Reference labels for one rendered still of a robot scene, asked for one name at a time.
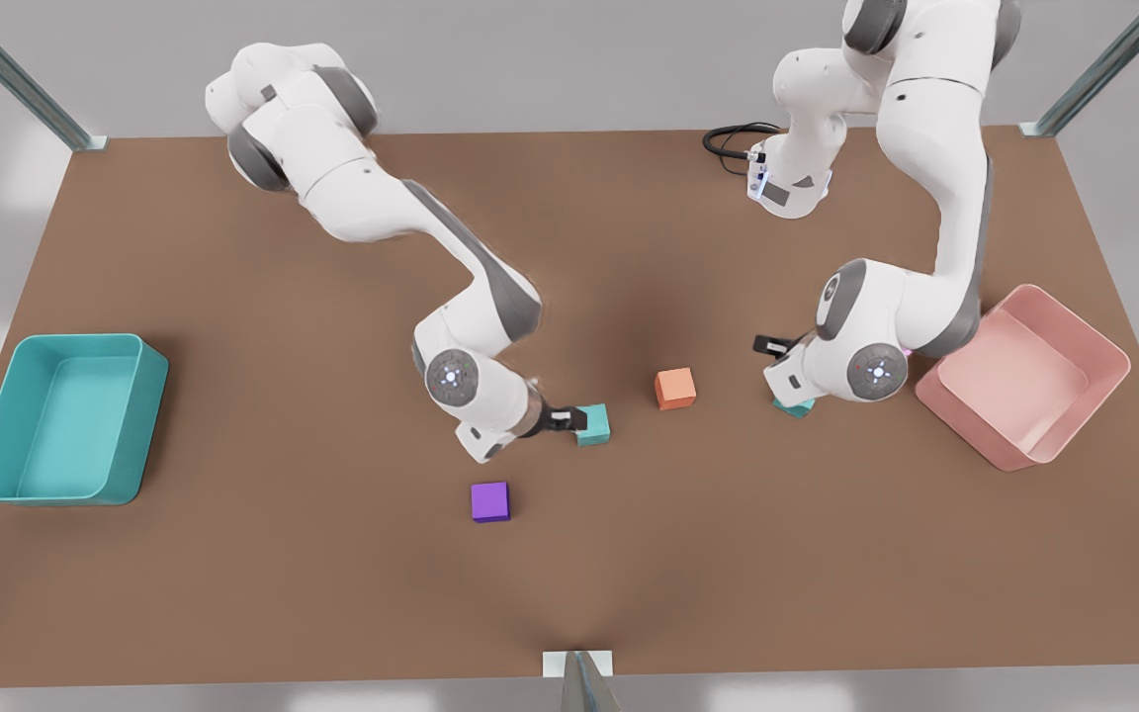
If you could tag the teal blue cube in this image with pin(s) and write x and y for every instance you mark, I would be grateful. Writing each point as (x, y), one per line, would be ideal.
(793, 406)
(594, 425)

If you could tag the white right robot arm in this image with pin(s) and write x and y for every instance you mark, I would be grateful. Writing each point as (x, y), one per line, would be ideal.
(352, 188)

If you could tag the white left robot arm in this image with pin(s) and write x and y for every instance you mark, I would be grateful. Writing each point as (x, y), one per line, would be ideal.
(935, 148)

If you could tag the purple cube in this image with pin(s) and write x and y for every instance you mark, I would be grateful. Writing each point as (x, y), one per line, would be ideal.
(489, 501)

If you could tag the orange cube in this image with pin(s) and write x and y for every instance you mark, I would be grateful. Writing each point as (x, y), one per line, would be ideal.
(675, 388)

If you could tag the pink plastic bin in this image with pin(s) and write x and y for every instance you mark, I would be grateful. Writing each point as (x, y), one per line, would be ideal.
(1024, 381)

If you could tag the teal plastic bin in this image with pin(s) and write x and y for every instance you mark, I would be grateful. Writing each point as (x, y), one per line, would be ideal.
(70, 420)

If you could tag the silver frame post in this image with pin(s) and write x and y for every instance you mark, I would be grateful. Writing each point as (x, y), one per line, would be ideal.
(1103, 69)
(579, 677)
(16, 79)

